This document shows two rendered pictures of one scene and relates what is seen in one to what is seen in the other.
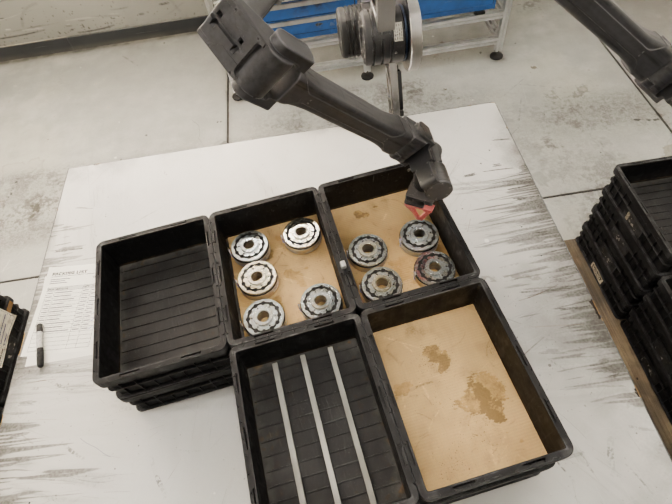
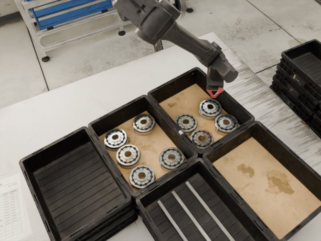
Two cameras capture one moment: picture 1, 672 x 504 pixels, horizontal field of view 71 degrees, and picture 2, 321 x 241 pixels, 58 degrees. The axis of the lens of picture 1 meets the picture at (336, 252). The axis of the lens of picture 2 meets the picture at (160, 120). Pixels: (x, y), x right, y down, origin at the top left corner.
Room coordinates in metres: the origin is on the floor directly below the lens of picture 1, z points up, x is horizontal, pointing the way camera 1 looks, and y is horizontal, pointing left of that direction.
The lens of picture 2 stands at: (0.04, 0.30, 1.91)
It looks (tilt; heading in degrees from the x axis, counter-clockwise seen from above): 53 degrees down; 338
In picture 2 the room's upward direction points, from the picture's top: 5 degrees counter-clockwise
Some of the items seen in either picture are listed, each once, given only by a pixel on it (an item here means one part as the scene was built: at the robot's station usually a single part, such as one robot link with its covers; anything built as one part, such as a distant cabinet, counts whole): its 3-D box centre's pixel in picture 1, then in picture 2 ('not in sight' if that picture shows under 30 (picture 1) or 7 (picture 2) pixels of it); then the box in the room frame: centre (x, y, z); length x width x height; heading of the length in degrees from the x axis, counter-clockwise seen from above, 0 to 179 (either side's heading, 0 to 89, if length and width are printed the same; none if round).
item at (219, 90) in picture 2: (422, 203); (214, 88); (0.70, -0.22, 1.01); 0.07 x 0.07 x 0.09; 58
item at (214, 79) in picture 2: (426, 177); (215, 72); (0.72, -0.23, 1.08); 0.10 x 0.07 x 0.07; 148
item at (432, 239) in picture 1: (419, 234); (210, 107); (0.72, -0.22, 0.86); 0.10 x 0.10 x 0.01
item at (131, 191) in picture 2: (277, 260); (140, 140); (0.66, 0.15, 0.92); 0.40 x 0.30 x 0.02; 8
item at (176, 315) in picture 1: (166, 303); (77, 185); (0.63, 0.44, 0.87); 0.40 x 0.30 x 0.11; 8
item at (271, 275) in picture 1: (257, 277); (128, 154); (0.66, 0.21, 0.86); 0.10 x 0.10 x 0.01
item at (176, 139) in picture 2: (281, 271); (141, 147); (0.66, 0.15, 0.87); 0.40 x 0.30 x 0.11; 8
